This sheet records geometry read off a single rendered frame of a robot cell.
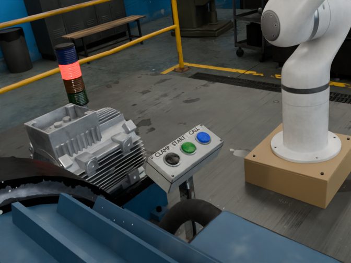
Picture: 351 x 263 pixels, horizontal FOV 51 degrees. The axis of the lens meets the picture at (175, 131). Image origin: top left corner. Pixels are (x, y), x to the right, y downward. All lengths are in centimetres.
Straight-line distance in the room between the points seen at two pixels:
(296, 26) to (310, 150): 35
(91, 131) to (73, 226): 65
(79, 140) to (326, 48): 63
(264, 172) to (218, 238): 86
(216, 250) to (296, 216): 81
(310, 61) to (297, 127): 18
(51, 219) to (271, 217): 84
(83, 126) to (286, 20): 50
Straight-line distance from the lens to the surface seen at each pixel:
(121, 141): 82
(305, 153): 106
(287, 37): 89
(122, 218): 18
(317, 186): 100
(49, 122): 87
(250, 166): 106
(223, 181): 111
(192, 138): 79
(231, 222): 20
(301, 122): 101
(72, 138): 80
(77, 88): 117
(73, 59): 115
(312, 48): 100
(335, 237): 96
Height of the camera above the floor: 145
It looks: 27 degrees down
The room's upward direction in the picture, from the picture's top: 8 degrees counter-clockwise
